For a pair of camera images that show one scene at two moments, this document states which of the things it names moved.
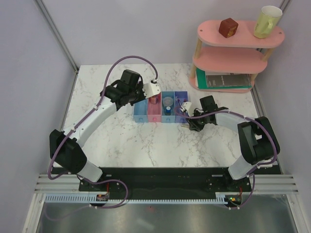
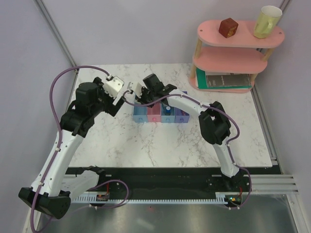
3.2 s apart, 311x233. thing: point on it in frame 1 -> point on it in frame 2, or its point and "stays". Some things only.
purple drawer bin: [181, 97] stays
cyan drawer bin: [170, 118] stays
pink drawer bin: [154, 108] stays
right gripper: [193, 125] -> [141, 100]
